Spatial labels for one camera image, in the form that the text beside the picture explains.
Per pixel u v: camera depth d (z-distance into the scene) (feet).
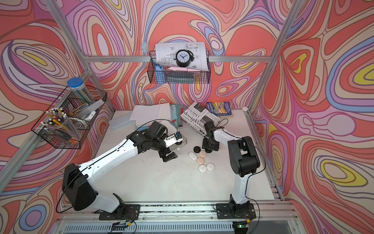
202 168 2.85
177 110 3.77
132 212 2.36
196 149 3.17
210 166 2.90
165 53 2.76
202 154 3.06
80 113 2.39
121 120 3.74
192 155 3.01
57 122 1.91
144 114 3.66
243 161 1.68
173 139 2.24
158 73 2.61
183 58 2.62
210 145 2.77
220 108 3.77
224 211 2.40
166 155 2.26
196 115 3.53
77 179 1.36
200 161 2.98
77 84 2.29
